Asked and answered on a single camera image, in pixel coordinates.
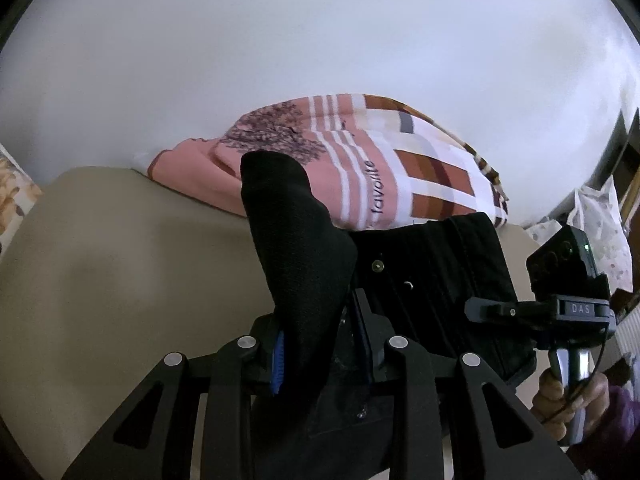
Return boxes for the black pants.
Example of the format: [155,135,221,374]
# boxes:
[240,150,537,480]

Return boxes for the pink striped pillow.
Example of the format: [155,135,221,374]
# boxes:
[149,93,511,233]

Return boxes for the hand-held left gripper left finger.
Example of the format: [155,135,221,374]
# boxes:
[62,332,288,480]

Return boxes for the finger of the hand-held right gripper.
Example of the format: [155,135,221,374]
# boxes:
[464,296,558,324]

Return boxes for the person's right hand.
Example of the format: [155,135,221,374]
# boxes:
[530,370,612,427]

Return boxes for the person's right forearm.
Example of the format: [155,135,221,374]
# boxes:
[565,385,640,480]

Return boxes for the beige mattress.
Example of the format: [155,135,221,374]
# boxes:
[0,166,548,480]

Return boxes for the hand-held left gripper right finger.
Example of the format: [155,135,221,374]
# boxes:
[350,290,583,480]

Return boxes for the white patterned plastic bag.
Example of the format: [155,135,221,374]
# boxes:
[525,177,635,293]

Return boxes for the wooden furniture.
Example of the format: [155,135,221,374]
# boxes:
[587,107,640,211]

